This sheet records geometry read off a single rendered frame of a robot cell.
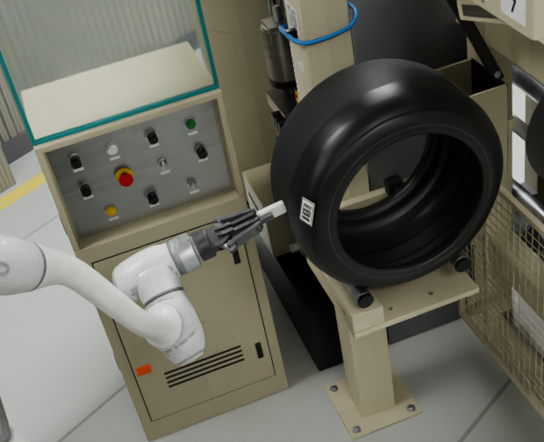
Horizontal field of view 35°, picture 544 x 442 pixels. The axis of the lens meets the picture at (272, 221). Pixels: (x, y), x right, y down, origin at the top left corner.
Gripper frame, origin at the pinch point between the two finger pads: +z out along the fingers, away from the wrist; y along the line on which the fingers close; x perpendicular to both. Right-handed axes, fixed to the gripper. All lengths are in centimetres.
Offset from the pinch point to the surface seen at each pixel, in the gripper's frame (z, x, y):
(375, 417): 9, 121, 25
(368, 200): 29.8, 30.4, 24.5
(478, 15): 66, -20, 9
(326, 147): 16.3, -15.5, -7.6
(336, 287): 9.0, 35.1, 2.9
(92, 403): -83, 109, 81
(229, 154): 0, 15, 53
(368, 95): 30.4, -20.4, -2.9
